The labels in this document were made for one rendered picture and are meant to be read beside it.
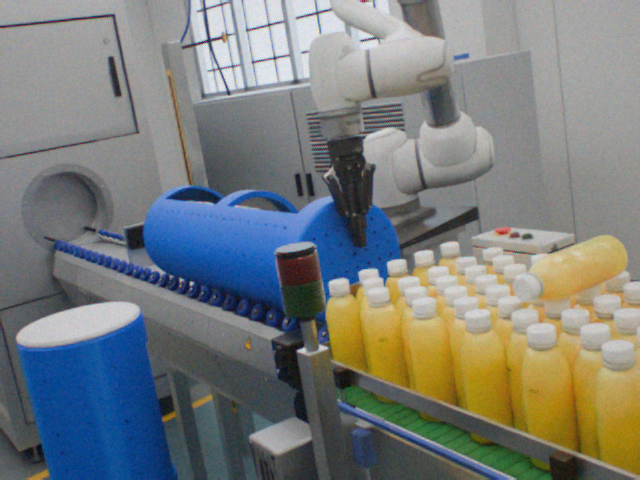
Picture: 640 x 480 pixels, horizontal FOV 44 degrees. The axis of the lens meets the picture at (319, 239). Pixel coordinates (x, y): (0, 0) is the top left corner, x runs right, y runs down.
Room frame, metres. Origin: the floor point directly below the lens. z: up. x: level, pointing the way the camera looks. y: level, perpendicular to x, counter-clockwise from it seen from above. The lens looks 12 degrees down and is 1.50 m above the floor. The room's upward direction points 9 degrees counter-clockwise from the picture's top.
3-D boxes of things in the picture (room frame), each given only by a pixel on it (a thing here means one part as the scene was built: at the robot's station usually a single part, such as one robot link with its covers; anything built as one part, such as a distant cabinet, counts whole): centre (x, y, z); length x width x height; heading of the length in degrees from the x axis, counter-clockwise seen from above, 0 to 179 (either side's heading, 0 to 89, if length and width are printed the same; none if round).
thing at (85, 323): (1.77, 0.58, 1.03); 0.28 x 0.28 x 0.01
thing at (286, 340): (1.52, 0.08, 0.95); 0.10 x 0.07 x 0.10; 122
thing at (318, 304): (1.14, 0.04, 1.18); 0.06 x 0.06 x 0.05
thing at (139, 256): (2.79, 0.63, 1.00); 0.10 x 0.04 x 0.15; 122
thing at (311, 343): (1.14, 0.04, 1.18); 0.06 x 0.06 x 0.16
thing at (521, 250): (1.64, -0.42, 1.05); 0.20 x 0.10 x 0.10; 32
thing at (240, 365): (2.55, 0.48, 0.79); 2.17 x 0.29 x 0.34; 32
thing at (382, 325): (1.38, -0.09, 0.99); 0.07 x 0.07 x 0.19
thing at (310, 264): (1.14, 0.04, 1.23); 0.06 x 0.06 x 0.04
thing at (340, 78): (1.67, -0.10, 1.50); 0.13 x 0.11 x 0.16; 79
